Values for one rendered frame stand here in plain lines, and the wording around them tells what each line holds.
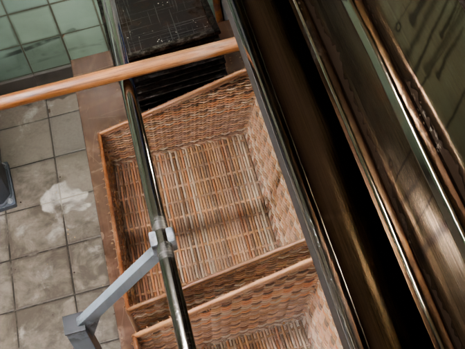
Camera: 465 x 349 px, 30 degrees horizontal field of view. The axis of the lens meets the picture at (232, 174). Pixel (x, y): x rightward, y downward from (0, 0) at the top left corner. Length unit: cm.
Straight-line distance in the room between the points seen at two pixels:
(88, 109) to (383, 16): 165
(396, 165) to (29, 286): 198
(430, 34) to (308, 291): 113
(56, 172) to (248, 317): 140
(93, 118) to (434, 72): 173
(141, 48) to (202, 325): 73
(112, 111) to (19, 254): 74
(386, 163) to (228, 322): 89
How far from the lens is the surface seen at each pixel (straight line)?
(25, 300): 298
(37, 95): 181
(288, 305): 204
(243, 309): 199
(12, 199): 320
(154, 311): 204
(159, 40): 227
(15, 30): 331
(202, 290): 199
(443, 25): 94
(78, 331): 176
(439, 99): 94
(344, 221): 126
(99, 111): 258
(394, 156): 121
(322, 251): 119
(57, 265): 301
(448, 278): 111
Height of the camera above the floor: 247
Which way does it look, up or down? 53 degrees down
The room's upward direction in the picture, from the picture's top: 11 degrees counter-clockwise
